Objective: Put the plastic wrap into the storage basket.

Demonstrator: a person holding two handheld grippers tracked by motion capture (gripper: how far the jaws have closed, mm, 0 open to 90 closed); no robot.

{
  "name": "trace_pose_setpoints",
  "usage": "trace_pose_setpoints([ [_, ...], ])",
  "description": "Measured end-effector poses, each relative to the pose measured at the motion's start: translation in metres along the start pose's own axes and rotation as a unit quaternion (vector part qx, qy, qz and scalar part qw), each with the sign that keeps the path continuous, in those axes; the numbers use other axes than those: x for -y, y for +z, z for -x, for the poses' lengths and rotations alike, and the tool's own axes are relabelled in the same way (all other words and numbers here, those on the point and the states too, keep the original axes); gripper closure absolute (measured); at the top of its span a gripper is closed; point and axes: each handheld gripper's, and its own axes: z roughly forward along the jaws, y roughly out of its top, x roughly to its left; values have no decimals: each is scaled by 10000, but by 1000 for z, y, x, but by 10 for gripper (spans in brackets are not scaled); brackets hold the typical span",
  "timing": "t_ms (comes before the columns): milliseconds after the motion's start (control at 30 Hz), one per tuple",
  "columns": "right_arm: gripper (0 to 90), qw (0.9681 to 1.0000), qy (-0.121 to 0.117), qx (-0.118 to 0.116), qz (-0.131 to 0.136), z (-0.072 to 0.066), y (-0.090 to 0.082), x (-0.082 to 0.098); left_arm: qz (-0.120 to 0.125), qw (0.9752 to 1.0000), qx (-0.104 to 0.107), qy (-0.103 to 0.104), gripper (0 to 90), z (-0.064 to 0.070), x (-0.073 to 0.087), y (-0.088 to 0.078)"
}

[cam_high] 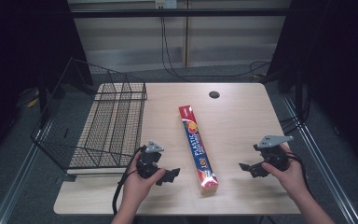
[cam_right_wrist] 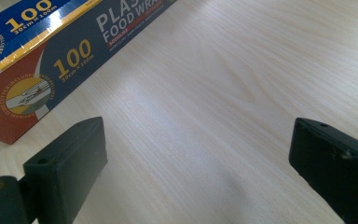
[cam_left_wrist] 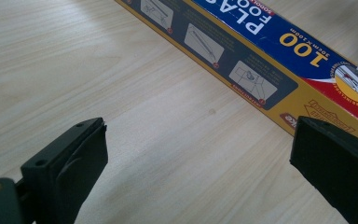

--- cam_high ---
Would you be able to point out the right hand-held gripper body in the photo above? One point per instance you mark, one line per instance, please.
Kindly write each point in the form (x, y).
(273, 154)

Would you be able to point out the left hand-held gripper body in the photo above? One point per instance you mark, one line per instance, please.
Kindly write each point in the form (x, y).
(148, 161)

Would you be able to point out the person's left hand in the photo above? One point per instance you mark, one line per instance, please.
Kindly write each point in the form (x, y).
(138, 185)

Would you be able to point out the person's right hand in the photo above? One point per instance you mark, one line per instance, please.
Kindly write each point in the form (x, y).
(290, 179)

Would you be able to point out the red and blue plastic wrap box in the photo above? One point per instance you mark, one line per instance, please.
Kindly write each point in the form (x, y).
(198, 149)

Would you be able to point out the black curtain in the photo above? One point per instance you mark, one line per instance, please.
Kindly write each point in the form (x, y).
(338, 62)
(18, 46)

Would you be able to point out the yellow floor object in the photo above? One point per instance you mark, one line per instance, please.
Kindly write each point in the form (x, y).
(33, 102)

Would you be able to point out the black horizontal bar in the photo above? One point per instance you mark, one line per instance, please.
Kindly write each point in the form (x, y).
(180, 12)

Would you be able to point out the metal floor rail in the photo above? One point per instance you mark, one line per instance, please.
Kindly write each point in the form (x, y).
(320, 161)
(18, 183)

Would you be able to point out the white wall outlet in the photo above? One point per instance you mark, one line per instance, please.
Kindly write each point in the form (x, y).
(166, 3)

